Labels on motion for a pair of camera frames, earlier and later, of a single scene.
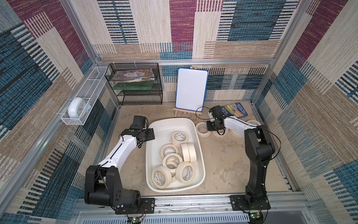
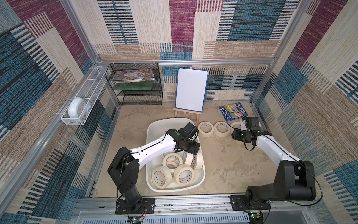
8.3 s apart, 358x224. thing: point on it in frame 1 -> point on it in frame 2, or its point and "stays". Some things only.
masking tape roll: (202, 129) stays
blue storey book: (236, 109) stays
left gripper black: (150, 134) -> (195, 148)
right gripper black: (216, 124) -> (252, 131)
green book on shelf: (133, 85) stays
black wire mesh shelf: (136, 83) stays
